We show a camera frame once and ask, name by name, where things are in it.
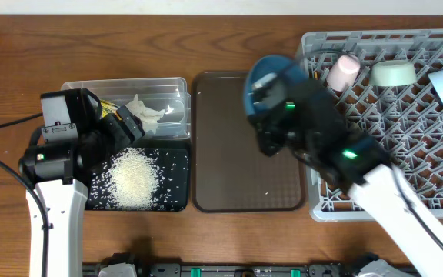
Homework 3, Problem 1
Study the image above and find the green yellow snack wrapper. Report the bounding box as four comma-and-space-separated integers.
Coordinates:
100, 100, 119, 118

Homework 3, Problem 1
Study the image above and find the white napkin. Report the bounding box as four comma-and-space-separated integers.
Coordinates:
126, 95, 165, 124

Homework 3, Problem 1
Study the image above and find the white rice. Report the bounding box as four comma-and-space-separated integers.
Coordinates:
88, 146, 186, 212

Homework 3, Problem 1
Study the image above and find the dark blue plate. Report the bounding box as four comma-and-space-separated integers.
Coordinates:
242, 55, 308, 116

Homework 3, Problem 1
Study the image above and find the pink plastic cup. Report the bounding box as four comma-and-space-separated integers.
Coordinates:
326, 55, 361, 92

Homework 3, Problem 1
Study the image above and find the mint green small bowl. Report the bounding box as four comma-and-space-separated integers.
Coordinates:
369, 60, 417, 87

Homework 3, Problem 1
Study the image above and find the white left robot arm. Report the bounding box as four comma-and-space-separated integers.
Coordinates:
19, 106, 145, 276

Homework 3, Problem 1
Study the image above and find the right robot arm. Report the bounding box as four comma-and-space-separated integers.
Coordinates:
249, 115, 443, 276

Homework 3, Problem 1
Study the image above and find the black food waste tray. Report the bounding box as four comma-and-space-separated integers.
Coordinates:
85, 139, 191, 212

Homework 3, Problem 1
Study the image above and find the clear plastic waste bin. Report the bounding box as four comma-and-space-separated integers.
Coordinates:
61, 77, 191, 139

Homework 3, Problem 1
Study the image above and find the grey dishwasher rack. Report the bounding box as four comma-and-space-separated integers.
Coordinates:
297, 29, 443, 219

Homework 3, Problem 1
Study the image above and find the brown serving tray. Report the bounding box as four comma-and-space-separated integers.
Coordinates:
192, 72, 305, 212

